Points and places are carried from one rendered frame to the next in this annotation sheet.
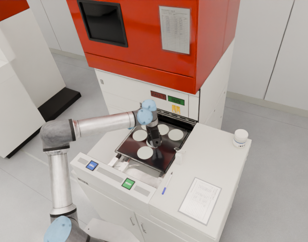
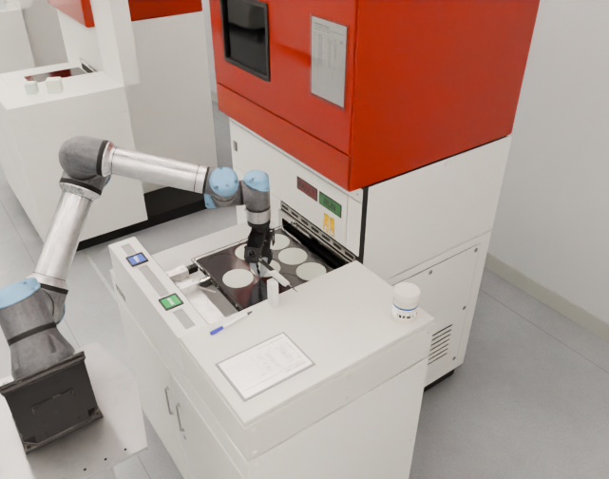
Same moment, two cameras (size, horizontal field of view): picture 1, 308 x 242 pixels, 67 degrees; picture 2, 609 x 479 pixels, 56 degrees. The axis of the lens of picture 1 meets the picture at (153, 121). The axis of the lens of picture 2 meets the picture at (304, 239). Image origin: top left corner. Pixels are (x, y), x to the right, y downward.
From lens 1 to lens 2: 0.75 m
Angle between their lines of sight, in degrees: 18
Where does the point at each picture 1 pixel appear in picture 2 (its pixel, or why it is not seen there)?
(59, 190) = (52, 247)
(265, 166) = (541, 466)
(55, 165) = (64, 207)
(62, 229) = (19, 285)
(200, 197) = (267, 361)
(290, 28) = not seen: outside the picture
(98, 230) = (91, 360)
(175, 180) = (246, 325)
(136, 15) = (284, 27)
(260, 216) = not seen: outside the picture
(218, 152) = (354, 315)
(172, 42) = (323, 81)
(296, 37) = not seen: outside the picture
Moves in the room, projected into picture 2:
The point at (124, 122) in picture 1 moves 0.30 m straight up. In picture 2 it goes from (185, 175) to (171, 61)
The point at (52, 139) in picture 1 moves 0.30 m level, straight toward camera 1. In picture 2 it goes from (69, 158) to (57, 216)
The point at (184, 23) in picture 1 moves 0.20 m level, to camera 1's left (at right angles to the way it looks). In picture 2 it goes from (339, 50) to (268, 44)
